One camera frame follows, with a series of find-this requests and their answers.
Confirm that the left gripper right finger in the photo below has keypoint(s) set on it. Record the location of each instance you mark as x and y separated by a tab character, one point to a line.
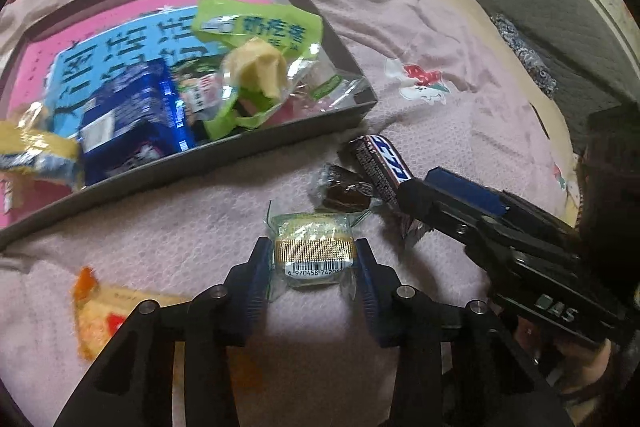
457	366

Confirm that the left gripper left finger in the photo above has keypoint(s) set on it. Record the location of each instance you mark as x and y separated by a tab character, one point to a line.
130	383

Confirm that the orange cracker packet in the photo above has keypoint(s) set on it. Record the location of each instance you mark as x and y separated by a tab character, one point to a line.
100	309

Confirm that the small green cake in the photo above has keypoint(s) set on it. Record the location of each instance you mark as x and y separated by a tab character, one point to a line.
312	249

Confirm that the snickers chocolate bar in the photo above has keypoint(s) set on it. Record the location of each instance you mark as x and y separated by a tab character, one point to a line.
377	160

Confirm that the yellow snack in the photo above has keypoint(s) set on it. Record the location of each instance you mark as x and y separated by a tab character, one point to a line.
29	150

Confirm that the blue cookie packet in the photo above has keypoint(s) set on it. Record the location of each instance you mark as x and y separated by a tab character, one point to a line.
133	119

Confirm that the green peas snack bag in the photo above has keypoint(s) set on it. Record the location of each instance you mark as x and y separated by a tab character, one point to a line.
202	87

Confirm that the green milk candy bag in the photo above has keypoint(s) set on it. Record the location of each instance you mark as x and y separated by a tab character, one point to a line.
268	50

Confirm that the person's right hand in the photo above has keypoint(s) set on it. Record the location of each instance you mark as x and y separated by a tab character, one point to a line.
582	376

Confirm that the pink patterned bed sheet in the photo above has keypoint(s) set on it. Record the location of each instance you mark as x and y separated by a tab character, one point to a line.
450	93

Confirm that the pink and blue book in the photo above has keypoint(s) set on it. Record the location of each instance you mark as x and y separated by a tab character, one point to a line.
62	63

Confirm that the dark shallow box tray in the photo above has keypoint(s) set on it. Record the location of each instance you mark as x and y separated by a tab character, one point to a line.
176	167

